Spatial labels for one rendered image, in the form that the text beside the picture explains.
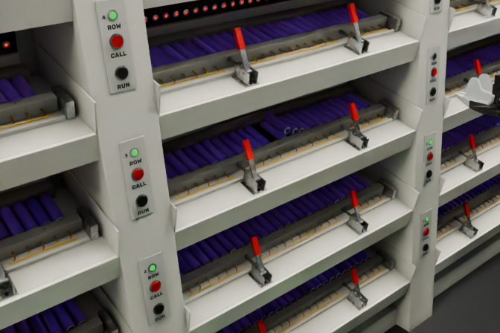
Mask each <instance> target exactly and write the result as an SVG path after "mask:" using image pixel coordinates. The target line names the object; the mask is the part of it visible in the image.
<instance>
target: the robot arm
mask: <svg viewBox="0 0 500 333"><path fill-rule="evenodd" d="M455 96H456V97H457V98H458V99H459V100H460V101H461V102H462V103H464V104H465V105H466V106H468V107H469V108H470V109H472V110H474V111H476V112H479V113H482V114H486V115H491V116H495V117H499V118H500V74H498V75H495V81H494V84H493V83H492V81H491V79H490V76H489V75H488V74H481V75H480V76H479V78H475V77H472V78H471V79H470V80H469V83H468V86H467V89H466V92H458V93H455Z"/></svg>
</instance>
